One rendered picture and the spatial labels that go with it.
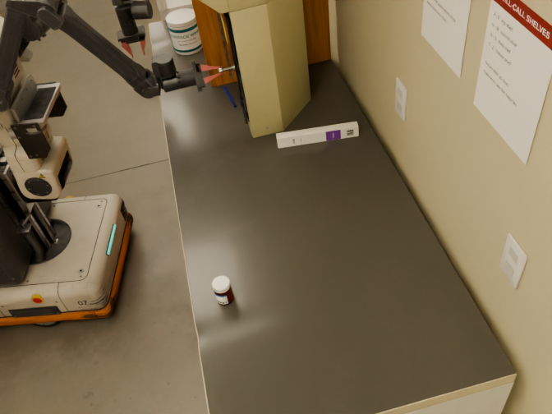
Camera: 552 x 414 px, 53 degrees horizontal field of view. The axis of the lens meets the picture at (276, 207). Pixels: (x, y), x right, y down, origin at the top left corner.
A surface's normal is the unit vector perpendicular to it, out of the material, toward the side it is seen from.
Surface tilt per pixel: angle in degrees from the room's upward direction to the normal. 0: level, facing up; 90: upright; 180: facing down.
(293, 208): 0
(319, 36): 90
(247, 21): 90
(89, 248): 0
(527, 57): 90
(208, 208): 0
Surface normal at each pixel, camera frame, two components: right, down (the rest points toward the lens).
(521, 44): -0.97, 0.25
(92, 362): -0.11, -0.69
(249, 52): 0.23, 0.69
